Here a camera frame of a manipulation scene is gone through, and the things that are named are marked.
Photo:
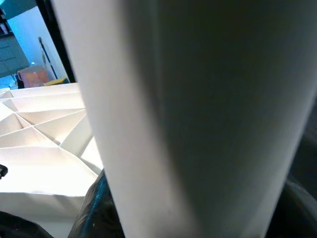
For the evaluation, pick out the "white plastic table leg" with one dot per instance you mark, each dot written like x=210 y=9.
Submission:
x=173 y=99

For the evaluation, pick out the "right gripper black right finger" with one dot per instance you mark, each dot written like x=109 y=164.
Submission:
x=297 y=218

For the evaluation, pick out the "white plastic children table top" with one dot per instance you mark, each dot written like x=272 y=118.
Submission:
x=37 y=148

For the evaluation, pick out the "black door frame post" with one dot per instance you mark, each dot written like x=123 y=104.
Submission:
x=57 y=37

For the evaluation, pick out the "black plastic table cover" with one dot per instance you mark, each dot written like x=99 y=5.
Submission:
x=307 y=148

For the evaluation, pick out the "broom stick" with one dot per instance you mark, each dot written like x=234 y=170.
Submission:
x=45 y=55

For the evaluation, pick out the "yellow flat item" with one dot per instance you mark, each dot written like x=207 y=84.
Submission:
x=55 y=82

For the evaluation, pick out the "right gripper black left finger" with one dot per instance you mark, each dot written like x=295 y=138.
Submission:
x=96 y=218

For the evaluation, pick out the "pink bucket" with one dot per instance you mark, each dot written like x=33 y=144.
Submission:
x=32 y=77

